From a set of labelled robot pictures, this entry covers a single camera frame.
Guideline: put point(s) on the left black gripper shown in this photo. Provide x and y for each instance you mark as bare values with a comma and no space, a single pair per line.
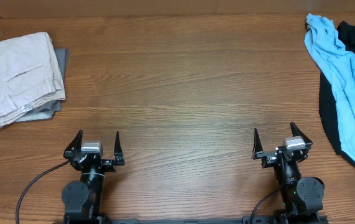
109,165

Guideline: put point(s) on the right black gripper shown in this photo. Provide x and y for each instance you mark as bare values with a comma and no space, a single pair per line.
269,157

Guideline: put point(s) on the light blue t-shirt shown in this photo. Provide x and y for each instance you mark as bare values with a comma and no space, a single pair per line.
338,66

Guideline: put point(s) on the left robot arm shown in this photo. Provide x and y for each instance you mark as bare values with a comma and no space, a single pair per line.
82,198

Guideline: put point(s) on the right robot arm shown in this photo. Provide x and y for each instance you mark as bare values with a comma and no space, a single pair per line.
302,197

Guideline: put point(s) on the folded beige trousers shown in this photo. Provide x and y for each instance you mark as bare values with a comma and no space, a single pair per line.
29,75

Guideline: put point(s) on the black garment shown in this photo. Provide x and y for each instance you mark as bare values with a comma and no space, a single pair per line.
327,104

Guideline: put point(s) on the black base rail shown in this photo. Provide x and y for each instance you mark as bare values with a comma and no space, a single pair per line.
244,220

